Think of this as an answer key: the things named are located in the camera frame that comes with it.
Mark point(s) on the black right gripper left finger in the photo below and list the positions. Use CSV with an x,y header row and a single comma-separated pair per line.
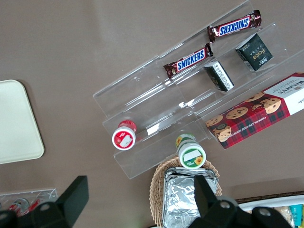
x,y
76,197

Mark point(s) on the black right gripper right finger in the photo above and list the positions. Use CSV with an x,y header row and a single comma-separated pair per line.
x,y
204,194

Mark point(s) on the light wicker oval basket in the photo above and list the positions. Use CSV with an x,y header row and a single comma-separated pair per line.
x,y
156,190

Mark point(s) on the beige rectangular serving tray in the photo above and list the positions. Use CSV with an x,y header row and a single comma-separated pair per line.
x,y
16,123

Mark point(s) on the stack of foil containers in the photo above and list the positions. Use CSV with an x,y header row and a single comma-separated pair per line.
x,y
180,199

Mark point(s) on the clear acrylic bottle rack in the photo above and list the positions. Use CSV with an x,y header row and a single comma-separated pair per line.
x,y
47,193

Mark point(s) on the green lid yogurt cup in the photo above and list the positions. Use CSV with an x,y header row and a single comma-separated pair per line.
x,y
192,155

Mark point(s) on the white rectangular snack bin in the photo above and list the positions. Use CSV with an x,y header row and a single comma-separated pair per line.
x,y
273,202

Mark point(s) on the red lid yogurt cup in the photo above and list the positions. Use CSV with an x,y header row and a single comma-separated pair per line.
x,y
124,139

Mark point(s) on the clear bag of rice crackers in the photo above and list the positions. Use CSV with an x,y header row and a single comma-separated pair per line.
x,y
283,215

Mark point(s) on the red tartan cookie box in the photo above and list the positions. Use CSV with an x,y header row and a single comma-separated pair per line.
x,y
249,118

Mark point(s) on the teal snack packet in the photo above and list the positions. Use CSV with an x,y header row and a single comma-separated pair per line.
x,y
295,215

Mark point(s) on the clear acrylic step stand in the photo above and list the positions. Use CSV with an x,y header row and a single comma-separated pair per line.
x,y
275,35
133,99

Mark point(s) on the black box with white side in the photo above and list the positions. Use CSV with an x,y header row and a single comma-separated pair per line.
x,y
219,77

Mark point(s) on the Snickers chocolate bar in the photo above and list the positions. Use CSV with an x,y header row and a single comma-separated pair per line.
x,y
190,59
234,26

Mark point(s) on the black box with gold print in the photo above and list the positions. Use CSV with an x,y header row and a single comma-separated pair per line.
x,y
256,53

